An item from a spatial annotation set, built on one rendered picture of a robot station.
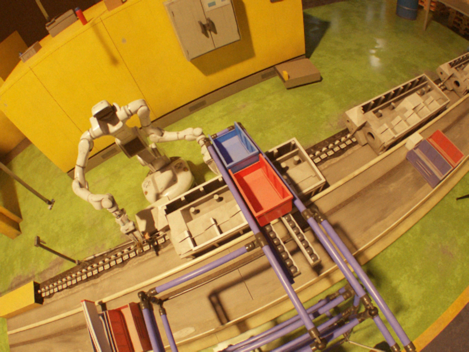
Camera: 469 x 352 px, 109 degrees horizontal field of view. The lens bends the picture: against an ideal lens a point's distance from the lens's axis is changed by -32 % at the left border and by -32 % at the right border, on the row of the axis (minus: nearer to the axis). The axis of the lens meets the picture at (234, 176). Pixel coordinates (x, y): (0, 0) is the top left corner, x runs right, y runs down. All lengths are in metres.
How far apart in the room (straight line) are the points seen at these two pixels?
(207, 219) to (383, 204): 1.17
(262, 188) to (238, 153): 0.29
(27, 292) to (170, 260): 1.52
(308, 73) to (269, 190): 2.70
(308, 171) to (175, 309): 1.22
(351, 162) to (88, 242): 3.04
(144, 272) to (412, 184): 2.00
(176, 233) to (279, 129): 2.01
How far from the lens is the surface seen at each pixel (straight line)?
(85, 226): 3.51
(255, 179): 1.23
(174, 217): 1.57
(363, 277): 0.91
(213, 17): 2.97
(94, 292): 2.06
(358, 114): 1.91
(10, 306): 2.88
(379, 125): 1.94
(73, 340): 2.20
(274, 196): 1.15
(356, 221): 1.66
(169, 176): 2.65
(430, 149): 2.07
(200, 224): 1.52
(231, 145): 1.43
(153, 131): 1.84
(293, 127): 3.11
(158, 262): 1.76
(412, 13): 7.19
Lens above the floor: 2.24
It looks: 54 degrees down
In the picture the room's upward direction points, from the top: 21 degrees counter-clockwise
